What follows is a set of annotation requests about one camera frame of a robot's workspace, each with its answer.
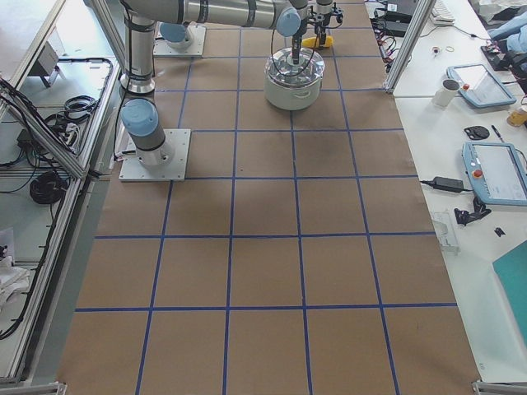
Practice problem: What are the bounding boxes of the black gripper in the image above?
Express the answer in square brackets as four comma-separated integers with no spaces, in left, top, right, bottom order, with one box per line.
[289,0,309,62]
[310,0,343,49]

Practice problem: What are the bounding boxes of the yellow corn cob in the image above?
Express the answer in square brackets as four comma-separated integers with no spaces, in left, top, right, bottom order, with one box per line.
[301,35,333,49]

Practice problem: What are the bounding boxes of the glass pot lid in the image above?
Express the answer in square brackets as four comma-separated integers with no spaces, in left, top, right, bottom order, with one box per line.
[265,48,325,88]

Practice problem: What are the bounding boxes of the pale green cooking pot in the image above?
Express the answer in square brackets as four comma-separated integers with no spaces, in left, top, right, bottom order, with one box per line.
[264,69,324,111]

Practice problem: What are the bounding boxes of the white mug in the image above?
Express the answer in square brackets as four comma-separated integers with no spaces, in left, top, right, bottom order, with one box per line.
[431,78,460,108]

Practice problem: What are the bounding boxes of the far blue teach pendant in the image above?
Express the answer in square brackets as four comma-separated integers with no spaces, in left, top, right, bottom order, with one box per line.
[446,63,516,109]

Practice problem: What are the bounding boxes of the blue teach pendant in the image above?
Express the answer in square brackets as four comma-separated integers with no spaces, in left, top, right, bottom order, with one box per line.
[462,142,526,207]
[446,63,516,109]

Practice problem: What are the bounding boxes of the black power adapter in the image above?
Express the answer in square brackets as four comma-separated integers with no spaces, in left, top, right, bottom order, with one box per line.
[432,176,464,193]

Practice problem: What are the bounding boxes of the black pen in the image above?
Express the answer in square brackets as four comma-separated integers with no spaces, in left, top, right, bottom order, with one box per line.
[491,125,505,143]

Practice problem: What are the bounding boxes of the clear plastic holder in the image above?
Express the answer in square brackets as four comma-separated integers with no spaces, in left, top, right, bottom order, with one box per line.
[430,211,460,254]

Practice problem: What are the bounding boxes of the near blue teach pendant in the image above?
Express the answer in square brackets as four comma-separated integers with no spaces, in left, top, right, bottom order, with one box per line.
[462,142,526,207]

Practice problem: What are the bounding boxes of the teal board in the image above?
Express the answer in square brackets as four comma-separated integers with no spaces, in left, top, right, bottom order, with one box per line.
[493,241,527,338]

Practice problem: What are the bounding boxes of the aluminium frame post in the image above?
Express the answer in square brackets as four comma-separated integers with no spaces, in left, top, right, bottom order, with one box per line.
[384,0,436,94]

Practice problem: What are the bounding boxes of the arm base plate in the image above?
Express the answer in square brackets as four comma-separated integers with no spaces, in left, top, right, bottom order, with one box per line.
[119,129,191,182]
[153,23,207,58]

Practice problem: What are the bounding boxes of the black cable coil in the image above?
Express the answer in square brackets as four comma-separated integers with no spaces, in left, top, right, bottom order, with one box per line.
[29,170,68,205]

